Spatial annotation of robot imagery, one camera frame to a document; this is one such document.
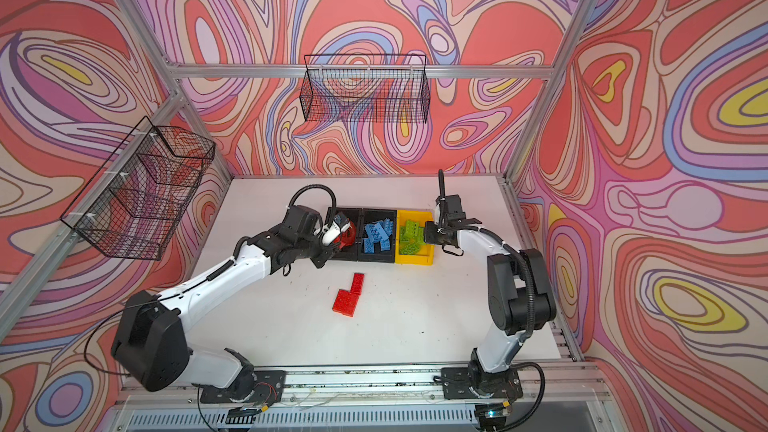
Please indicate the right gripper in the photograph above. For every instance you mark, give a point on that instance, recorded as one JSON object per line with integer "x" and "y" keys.
{"x": 431, "y": 238}

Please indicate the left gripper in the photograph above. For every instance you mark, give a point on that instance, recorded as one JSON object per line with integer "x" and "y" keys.
{"x": 324, "y": 250}

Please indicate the green lego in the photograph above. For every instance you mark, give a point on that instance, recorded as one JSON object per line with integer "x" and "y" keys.
{"x": 411, "y": 238}

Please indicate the red arch lego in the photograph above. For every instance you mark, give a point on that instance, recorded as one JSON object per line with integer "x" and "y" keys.
{"x": 348, "y": 232}

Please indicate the blue lego top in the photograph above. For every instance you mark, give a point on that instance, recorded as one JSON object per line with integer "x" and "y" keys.
{"x": 378, "y": 236}

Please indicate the red lego plate cluster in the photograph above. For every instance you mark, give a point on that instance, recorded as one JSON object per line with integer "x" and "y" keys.
{"x": 345, "y": 303}

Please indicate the black bin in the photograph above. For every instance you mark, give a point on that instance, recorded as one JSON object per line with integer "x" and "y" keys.
{"x": 372, "y": 215}
{"x": 351, "y": 254}

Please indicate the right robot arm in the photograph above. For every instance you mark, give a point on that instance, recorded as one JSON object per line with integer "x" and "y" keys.
{"x": 519, "y": 292}

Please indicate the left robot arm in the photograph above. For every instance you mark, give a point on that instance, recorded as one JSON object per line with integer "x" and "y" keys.
{"x": 151, "y": 339}

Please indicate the yellow bin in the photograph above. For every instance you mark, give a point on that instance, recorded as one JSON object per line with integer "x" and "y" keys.
{"x": 426, "y": 255}

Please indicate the red lego upright slim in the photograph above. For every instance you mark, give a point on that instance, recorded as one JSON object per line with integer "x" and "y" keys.
{"x": 357, "y": 284}

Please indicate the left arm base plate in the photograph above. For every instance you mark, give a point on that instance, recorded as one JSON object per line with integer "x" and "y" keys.
{"x": 259, "y": 387}

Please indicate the wire basket back wall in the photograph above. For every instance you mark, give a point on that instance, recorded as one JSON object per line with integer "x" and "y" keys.
{"x": 365, "y": 88}

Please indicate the wire basket wall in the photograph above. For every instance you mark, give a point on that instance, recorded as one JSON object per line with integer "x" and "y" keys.
{"x": 365, "y": 88}
{"x": 131, "y": 208}

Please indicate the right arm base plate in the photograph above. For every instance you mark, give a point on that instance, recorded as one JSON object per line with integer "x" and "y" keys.
{"x": 469, "y": 383}

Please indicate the wire basket left wall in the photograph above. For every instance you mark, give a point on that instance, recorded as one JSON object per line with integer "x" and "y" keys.
{"x": 131, "y": 208}

